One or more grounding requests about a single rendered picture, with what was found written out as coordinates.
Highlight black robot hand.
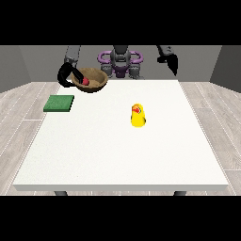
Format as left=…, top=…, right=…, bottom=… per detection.
left=156, top=53, right=179, bottom=77
left=56, top=61, right=86, bottom=88

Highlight brown wooden bowl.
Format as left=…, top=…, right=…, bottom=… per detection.
left=71, top=67, right=109, bottom=94

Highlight green square pad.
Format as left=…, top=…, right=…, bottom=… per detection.
left=42, top=94, right=75, bottom=113

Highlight grey robot trunk purple rings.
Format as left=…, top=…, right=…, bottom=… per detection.
left=97, top=45, right=145, bottom=80

